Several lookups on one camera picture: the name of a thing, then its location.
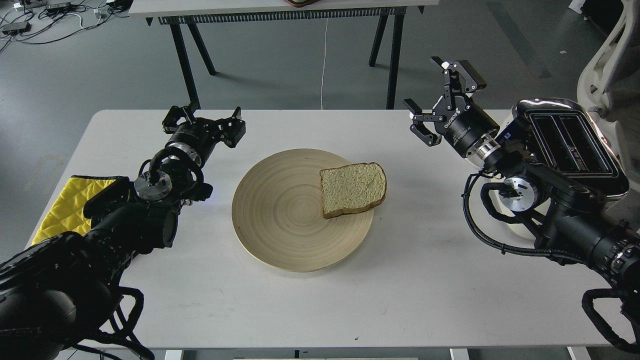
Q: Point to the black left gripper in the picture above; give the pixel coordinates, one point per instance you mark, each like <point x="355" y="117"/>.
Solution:
<point x="197" y="137"/>

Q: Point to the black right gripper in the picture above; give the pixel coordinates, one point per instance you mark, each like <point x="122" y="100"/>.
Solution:
<point x="456" y="117"/>

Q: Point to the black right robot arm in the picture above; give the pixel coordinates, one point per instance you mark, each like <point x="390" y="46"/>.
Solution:
<point x="614" y="311"/>

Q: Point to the white background table black legs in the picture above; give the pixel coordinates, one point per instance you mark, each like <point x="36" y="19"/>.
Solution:
<point x="190" y="13"/>

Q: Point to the round wooden plate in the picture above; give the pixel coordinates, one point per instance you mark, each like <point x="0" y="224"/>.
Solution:
<point x="277" y="213"/>

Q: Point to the slice of bread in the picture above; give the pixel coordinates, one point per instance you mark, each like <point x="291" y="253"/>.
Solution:
<point x="352" y="189"/>

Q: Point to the cream chrome toaster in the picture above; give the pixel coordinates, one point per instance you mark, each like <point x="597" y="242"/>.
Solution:
<point x="580" y="176"/>

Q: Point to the yellow quilted cloth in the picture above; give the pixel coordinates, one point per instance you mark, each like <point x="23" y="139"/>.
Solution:
<point x="66" y="213"/>

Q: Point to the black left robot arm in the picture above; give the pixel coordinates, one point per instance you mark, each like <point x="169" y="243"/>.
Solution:
<point x="66" y="289"/>

